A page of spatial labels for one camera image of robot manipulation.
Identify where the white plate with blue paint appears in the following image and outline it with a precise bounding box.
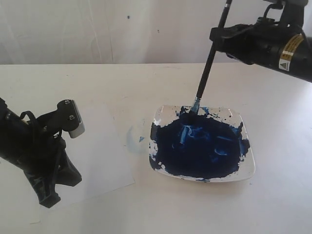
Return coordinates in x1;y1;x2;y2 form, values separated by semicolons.
149;105;255;183

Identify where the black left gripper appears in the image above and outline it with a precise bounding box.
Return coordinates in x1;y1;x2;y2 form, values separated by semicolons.
0;107;82;208

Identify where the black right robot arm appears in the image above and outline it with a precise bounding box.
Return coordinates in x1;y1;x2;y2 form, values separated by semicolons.
210;0;312;82

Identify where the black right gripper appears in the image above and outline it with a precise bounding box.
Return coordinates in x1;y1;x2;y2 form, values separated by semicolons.
210;24;290;66

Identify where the white paper sheet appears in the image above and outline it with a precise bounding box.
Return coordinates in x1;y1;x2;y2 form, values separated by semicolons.
51;104;134;211

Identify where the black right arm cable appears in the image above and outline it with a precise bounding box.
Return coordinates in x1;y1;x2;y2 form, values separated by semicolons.
255;2;286;25

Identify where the white backdrop curtain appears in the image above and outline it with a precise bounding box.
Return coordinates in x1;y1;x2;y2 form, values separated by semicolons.
0;0;312;65

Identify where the black paintbrush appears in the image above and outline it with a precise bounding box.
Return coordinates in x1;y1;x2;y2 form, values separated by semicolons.
189;0;232;117

